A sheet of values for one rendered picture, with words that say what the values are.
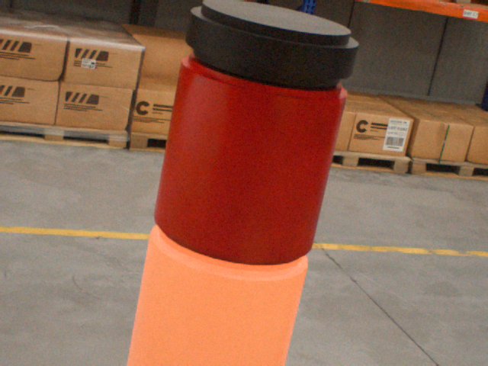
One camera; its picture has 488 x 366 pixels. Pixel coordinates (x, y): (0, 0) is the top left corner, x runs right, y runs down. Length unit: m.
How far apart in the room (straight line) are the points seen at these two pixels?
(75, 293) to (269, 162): 5.38
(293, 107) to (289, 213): 0.03
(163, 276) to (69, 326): 4.99
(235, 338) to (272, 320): 0.01
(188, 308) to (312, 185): 0.05
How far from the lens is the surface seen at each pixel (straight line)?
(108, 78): 8.15
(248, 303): 0.30
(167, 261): 0.30
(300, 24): 0.29
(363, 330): 5.93
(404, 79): 10.71
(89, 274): 5.92
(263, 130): 0.28
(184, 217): 0.29
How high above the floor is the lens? 2.38
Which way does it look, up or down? 18 degrees down
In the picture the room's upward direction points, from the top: 12 degrees clockwise
